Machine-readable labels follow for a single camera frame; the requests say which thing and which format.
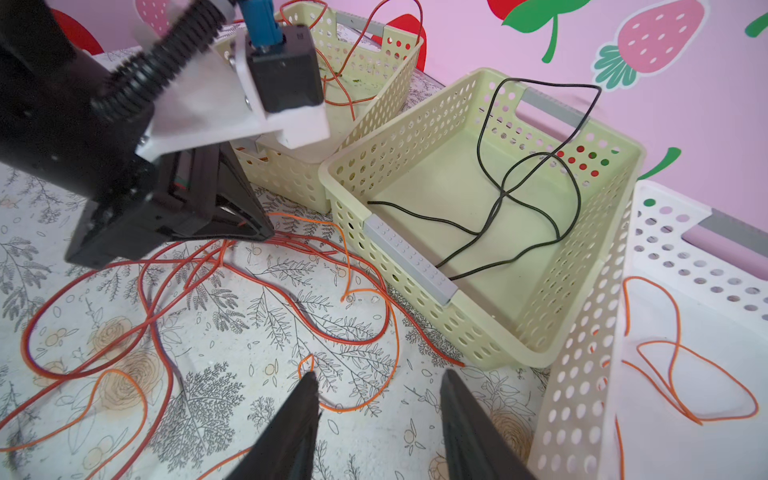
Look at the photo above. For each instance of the middle green basket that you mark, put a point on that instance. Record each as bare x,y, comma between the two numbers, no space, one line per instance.
491,208

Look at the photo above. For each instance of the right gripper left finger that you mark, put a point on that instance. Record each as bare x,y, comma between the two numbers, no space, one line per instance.
285,449

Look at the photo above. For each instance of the left green basket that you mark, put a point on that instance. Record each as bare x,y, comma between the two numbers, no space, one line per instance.
365,68

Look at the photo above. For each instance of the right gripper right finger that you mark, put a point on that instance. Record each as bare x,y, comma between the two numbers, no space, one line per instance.
474,448

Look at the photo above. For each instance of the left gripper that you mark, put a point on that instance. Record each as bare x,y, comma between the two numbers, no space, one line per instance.
66,120

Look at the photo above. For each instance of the white perforated basket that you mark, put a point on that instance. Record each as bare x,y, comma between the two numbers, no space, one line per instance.
664,373

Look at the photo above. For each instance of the green basket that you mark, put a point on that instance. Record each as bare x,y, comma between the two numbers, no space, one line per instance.
491,208
365,68

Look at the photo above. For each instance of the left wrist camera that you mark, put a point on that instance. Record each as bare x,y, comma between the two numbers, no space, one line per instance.
264,80

